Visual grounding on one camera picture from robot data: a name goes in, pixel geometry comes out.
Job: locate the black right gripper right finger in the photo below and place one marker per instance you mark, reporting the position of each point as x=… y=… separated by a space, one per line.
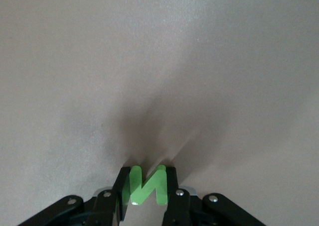
x=178 y=206

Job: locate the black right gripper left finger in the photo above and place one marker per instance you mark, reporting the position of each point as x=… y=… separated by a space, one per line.
x=104 y=206

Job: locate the green letter N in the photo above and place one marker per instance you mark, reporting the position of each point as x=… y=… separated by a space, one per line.
x=160 y=186

